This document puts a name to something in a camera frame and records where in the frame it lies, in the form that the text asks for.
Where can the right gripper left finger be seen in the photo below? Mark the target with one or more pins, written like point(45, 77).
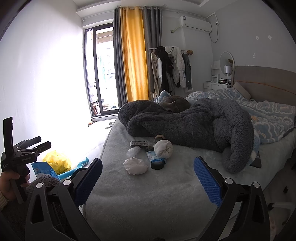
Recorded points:
point(53, 212)

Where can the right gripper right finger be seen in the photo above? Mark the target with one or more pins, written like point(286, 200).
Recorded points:
point(252, 222)

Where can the white tissue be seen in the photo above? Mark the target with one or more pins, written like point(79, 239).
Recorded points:
point(135, 166)

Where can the clear bubble wrap piece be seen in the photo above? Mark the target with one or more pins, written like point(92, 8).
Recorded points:
point(132, 152)

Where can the blue cartoon tissue pack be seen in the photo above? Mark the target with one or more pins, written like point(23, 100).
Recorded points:
point(154, 159)

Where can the white balled sock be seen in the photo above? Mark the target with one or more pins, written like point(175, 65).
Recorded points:
point(163, 149)

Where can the brown cardboard tape core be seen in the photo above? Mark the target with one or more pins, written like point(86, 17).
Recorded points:
point(159, 138)

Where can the person's left hand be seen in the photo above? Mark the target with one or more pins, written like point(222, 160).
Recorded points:
point(5, 184)

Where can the blue snack bag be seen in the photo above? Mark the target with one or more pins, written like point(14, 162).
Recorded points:
point(42, 169)

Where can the blue plush dinosaur toy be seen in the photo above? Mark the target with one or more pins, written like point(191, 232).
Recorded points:
point(69, 173)

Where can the yellow plastic bag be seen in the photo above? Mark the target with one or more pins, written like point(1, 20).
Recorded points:
point(58, 162)

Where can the grey bed mattress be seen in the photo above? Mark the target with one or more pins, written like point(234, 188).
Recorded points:
point(169, 203)

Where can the grey slipper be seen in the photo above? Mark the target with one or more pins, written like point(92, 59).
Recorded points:
point(110, 125)

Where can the dark grey fleece blanket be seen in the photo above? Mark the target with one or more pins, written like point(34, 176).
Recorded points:
point(219, 125)

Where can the blue cloud pattern duvet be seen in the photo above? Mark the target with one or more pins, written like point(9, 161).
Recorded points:
point(271, 121)

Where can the grey pillow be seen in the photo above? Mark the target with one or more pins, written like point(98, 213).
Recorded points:
point(242, 90)

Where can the grey upholstered headboard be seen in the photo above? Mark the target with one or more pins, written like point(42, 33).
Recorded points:
point(266, 83)

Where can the grey cat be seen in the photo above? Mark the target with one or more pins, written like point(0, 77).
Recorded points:
point(175, 104)

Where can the black framed glass door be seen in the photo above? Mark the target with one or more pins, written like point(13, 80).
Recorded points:
point(100, 71)

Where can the white dresser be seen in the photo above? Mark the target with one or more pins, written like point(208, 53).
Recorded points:
point(218, 80)

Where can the yellow curtain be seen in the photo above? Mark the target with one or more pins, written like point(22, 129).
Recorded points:
point(134, 54)

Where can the clothes rack with garments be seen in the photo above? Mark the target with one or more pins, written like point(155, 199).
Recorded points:
point(171, 68)

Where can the grey curtain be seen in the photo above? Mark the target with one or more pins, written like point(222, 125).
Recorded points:
point(153, 21)

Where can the white air conditioner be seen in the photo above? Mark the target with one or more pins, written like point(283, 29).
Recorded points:
point(194, 23)

